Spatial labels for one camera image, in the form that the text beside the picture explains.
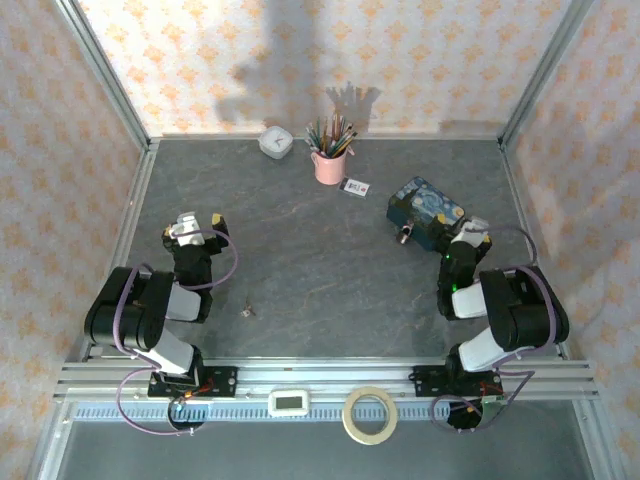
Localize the starry night painted box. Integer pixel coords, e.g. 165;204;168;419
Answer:
386;176;466;251

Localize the white card with red print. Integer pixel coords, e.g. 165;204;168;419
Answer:
339;178;372;198

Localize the white square desk clock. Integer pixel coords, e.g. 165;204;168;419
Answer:
258;125;295;160

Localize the pink pencil cup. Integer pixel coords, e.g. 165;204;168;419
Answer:
310;147;356;186

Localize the white digital timer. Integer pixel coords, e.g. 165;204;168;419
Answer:
268;388;311;417

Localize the beige masking tape roll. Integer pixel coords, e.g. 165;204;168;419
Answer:
342;386;400;445

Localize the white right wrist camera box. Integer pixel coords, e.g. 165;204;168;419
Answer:
457;215;491;246

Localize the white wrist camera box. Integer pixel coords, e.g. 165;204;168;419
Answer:
169;212;206;247
457;215;491;246

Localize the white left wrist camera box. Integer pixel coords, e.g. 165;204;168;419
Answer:
169;212;206;247

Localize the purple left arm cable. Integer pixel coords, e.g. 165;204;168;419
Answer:
114;227;239;436

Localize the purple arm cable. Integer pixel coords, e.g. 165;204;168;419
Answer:
432;224;557;434
114;227;239;436

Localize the aluminium side rail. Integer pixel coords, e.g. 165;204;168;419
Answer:
498;139;570;359
79;139;162;362

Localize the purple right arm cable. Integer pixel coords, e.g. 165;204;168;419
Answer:
432;224;557;434

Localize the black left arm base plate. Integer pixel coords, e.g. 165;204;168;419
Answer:
148;366;239;399

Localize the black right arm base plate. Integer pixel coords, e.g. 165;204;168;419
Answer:
410;364;503;399

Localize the grey slotted cable duct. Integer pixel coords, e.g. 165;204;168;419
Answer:
67;402;581;422

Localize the aluminium front rail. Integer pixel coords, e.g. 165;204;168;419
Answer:
53;357;600;401

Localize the aluminium frame post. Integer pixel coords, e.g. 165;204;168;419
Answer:
498;0;597;147
54;0;152;151

